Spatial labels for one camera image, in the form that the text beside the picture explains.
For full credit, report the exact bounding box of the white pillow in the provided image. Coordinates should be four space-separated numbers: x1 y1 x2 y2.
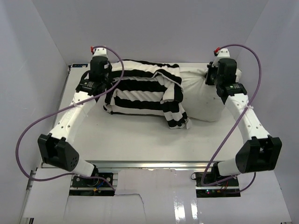
179 67 242 122

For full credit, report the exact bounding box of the aluminium table frame rail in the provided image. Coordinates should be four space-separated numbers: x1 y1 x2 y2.
233 81 263 161

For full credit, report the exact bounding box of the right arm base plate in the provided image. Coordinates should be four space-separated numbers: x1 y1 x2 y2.
192 171 241 198

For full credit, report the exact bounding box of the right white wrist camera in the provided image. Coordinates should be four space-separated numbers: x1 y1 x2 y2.
214 47 230 59

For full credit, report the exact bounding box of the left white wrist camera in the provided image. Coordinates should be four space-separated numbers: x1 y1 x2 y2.
91 46 108 57

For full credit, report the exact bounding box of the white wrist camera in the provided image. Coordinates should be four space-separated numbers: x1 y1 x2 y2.
214 47 230 59
91 46 108 57

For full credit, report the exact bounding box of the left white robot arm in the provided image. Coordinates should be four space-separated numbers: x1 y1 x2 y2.
37 56 112 186

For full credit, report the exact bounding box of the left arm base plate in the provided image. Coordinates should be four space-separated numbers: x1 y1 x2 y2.
69 175 114 196

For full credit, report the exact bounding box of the black white striped pillowcase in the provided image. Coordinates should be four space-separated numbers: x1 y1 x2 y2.
103 59 190 129

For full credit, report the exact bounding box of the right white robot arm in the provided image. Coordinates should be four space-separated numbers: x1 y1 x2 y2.
207 58 282 186

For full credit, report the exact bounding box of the left blue corner label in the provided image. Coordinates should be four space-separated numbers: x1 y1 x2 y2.
72 63 89 68

